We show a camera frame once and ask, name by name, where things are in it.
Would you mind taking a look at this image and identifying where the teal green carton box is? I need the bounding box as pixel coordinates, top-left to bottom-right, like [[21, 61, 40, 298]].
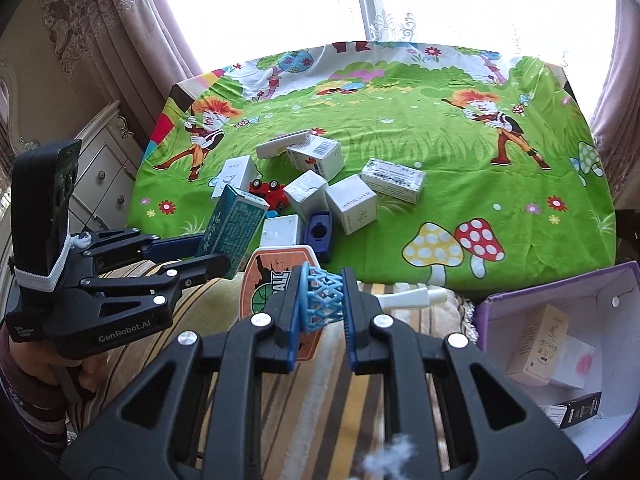
[[198, 184, 269, 280]]

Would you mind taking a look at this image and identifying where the beige tall carton box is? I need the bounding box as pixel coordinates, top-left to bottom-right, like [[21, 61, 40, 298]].
[[506, 304, 570, 387]]

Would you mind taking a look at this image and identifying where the black small carton box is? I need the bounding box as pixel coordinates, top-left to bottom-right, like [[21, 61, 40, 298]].
[[541, 392, 602, 429]]

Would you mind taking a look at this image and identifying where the white pink 105g box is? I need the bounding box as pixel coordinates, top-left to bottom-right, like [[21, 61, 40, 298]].
[[549, 335, 596, 389]]

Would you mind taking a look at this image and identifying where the white S logo box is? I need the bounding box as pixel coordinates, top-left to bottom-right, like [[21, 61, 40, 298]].
[[209, 155, 258, 200]]

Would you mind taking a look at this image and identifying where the red toy truck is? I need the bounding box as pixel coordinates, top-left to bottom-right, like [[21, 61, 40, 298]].
[[250, 178, 290, 211]]

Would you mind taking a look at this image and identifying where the person left hand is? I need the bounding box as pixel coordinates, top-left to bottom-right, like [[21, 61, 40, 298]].
[[9, 338, 108, 392]]

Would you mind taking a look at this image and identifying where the cream ornate dresser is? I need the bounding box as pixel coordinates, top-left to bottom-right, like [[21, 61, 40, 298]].
[[68, 101, 142, 234]]

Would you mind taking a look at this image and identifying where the white plastic tube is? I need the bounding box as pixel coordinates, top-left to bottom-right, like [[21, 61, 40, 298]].
[[376, 287, 448, 310]]

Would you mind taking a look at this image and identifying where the striped sofa cushion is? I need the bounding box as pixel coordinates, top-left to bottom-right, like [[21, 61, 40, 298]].
[[64, 259, 476, 480]]

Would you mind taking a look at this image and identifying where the blue plastic holder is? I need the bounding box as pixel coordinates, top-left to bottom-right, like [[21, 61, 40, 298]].
[[303, 210, 333, 263]]

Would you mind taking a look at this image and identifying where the white silver small box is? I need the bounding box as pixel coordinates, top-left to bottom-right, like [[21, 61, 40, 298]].
[[283, 170, 329, 221]]

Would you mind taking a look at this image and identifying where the purple storage box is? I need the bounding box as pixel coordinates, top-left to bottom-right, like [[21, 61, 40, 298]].
[[474, 261, 639, 464]]

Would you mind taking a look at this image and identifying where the white barcode medicine box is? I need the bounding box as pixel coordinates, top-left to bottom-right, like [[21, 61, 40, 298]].
[[286, 136, 345, 181]]

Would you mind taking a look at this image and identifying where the white barcode cube box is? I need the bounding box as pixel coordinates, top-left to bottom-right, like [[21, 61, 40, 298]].
[[326, 174, 378, 235]]

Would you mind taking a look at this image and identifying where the left pink curtain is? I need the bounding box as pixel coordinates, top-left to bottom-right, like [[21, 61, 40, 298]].
[[39, 0, 201, 139]]

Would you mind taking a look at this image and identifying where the white printed medicine box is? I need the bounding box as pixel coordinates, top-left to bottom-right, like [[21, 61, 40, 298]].
[[359, 158, 425, 205]]

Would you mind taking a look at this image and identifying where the green cartoon table cloth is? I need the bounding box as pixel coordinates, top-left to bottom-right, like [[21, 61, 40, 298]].
[[128, 41, 615, 295]]

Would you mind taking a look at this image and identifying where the white lace curtain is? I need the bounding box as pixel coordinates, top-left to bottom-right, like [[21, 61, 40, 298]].
[[349, 0, 421, 44]]

